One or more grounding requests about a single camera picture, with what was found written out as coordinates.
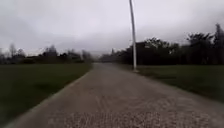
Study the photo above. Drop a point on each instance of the pale lamp pole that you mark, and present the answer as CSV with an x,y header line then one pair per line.
x,y
133,36

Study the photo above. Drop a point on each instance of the grey gravel concrete path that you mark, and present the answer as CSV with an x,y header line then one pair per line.
x,y
113,103

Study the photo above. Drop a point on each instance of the row of distant trees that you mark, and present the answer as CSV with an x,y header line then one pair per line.
x,y
46,56

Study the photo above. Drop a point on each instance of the row of dark trees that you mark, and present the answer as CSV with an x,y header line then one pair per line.
x,y
186,51

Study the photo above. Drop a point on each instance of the grass strip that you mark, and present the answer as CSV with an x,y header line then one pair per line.
x,y
193,78

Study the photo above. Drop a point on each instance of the grass field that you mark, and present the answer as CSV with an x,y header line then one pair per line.
x,y
30,83

